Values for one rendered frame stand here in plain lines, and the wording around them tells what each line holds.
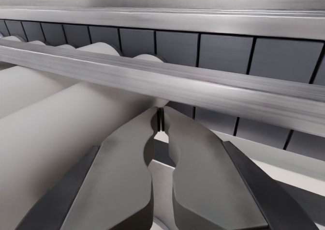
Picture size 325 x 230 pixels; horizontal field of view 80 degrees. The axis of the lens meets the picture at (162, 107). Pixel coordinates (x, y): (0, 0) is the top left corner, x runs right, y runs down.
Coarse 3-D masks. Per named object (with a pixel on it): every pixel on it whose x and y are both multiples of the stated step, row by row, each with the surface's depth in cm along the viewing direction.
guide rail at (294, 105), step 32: (32, 64) 12; (64, 64) 11; (96, 64) 9; (128, 64) 9; (160, 64) 9; (160, 96) 8; (192, 96) 8; (224, 96) 7; (256, 96) 6; (288, 96) 6; (320, 96) 6; (288, 128) 6; (320, 128) 6
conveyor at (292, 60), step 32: (32, 32) 24; (64, 32) 22; (96, 32) 19; (128, 32) 17; (160, 32) 16; (192, 32) 15; (192, 64) 16; (224, 64) 15; (256, 64) 14; (288, 64) 13; (320, 64) 12; (224, 128) 17; (256, 128) 16
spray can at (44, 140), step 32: (64, 96) 10; (96, 96) 11; (128, 96) 12; (0, 128) 8; (32, 128) 8; (64, 128) 9; (96, 128) 10; (0, 160) 7; (32, 160) 8; (64, 160) 9; (0, 192) 7; (32, 192) 7; (0, 224) 7
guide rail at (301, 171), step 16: (160, 128) 16; (240, 144) 14; (256, 144) 14; (256, 160) 13; (272, 160) 13; (288, 160) 13; (304, 160) 13; (272, 176) 13; (288, 176) 12; (304, 176) 12; (320, 176) 12; (320, 192) 12
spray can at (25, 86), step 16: (80, 48) 17; (96, 48) 17; (112, 48) 18; (0, 80) 11; (16, 80) 12; (32, 80) 12; (48, 80) 13; (64, 80) 14; (80, 80) 15; (0, 96) 11; (16, 96) 11; (32, 96) 12; (48, 96) 13; (0, 112) 11
